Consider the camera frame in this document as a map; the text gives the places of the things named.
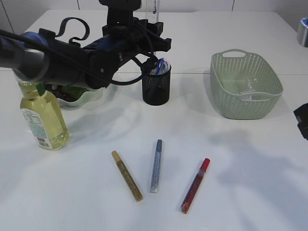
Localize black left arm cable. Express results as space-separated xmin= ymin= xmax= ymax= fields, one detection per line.
xmin=0 ymin=17 xmax=159 ymax=86

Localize pink scissors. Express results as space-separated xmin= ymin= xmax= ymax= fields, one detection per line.
xmin=164 ymin=58 xmax=171 ymax=72

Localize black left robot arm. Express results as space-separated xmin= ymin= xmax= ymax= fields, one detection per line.
xmin=0 ymin=0 xmax=171 ymax=90

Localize silver glitter pen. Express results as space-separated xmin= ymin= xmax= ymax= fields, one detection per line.
xmin=150 ymin=140 xmax=163 ymax=193

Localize gold glitter pen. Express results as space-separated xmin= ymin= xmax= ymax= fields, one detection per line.
xmin=112 ymin=151 xmax=143 ymax=202

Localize yellow drink bottle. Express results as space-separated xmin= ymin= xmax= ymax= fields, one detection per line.
xmin=16 ymin=77 xmax=69 ymax=150

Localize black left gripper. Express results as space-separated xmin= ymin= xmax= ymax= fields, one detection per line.
xmin=99 ymin=0 xmax=172 ymax=54

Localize clear plastic sheet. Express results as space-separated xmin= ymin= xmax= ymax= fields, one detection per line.
xmin=237 ymin=78 xmax=257 ymax=101

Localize black mesh pen holder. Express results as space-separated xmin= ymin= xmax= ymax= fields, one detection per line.
xmin=141 ymin=59 xmax=171 ymax=106

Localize blue scissors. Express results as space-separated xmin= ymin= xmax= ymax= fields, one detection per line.
xmin=156 ymin=58 xmax=167 ymax=75

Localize pale green wavy plate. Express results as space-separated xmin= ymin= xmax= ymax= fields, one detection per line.
xmin=57 ymin=88 xmax=103 ymax=107

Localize purple grapes with leaf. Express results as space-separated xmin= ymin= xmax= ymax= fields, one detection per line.
xmin=43 ymin=84 xmax=88 ymax=102

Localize red glitter pen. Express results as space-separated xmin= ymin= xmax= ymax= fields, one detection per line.
xmin=180 ymin=158 xmax=210 ymax=214

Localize clear plastic ruler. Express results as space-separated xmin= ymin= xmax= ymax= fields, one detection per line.
xmin=145 ymin=0 xmax=160 ymax=24

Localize green woven plastic basket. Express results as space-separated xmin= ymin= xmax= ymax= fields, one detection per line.
xmin=210 ymin=49 xmax=283 ymax=120

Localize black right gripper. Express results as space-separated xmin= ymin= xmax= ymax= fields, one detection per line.
xmin=294 ymin=103 xmax=308 ymax=140

